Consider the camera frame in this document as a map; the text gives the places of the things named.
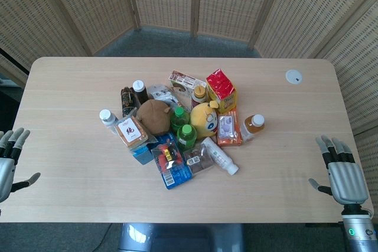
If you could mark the brown plush toy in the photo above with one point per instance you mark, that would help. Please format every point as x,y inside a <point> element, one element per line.
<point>155,114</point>

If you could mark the blue toy blister pack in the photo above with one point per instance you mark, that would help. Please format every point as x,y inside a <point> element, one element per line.
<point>172,163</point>

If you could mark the clear bottle with white cap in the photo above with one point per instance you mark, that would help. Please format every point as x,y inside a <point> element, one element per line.
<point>107,118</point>

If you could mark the white patterned snack bag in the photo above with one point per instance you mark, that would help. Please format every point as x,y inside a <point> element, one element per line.
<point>161,92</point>

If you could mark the honey bottle with yellow cap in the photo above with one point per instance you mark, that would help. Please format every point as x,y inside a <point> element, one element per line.
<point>198,95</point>

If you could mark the orange snack packet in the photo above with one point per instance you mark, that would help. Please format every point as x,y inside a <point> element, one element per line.
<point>228,129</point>

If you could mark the red and white box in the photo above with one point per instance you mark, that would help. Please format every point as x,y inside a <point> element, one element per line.
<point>184,81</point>

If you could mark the blue box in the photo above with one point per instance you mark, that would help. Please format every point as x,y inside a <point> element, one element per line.
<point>143,154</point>

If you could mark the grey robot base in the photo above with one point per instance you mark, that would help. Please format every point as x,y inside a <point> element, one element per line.
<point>180,237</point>

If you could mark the clear pack of dark snack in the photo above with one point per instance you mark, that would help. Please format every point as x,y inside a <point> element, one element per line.
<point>198,160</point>

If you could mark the dark drink bottle white cap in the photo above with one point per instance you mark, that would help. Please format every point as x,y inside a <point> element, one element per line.
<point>140,91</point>

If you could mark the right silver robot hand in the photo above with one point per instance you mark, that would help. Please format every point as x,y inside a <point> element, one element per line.
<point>345,178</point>

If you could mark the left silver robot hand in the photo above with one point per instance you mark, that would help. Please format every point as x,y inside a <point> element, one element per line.
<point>6,172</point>

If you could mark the green bottle with green cap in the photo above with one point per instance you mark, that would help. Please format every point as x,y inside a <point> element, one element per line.
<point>179,119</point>
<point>186,137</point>

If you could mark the yellow plush toy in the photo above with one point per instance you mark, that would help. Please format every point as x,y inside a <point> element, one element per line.
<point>203,120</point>

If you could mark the white round table grommet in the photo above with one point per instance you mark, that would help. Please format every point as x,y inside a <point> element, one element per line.
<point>294,76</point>

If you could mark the orange bread pack with character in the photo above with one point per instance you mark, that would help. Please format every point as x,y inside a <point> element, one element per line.
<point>131,132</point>

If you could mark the white tube bottle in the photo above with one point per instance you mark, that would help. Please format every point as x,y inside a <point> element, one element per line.
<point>220,156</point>

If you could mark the dark brown snack bag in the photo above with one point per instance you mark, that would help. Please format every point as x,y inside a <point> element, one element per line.
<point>128,101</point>

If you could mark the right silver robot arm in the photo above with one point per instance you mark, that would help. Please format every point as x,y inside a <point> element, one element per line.
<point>358,228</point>

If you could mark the amber tea bottle white cap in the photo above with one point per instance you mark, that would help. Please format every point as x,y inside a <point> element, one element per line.
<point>252,126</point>

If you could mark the woven bamboo folding screen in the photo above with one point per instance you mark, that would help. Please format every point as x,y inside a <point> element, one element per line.
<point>189,1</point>

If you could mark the red and yellow snack bag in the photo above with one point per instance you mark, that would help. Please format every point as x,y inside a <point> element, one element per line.
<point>221,89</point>

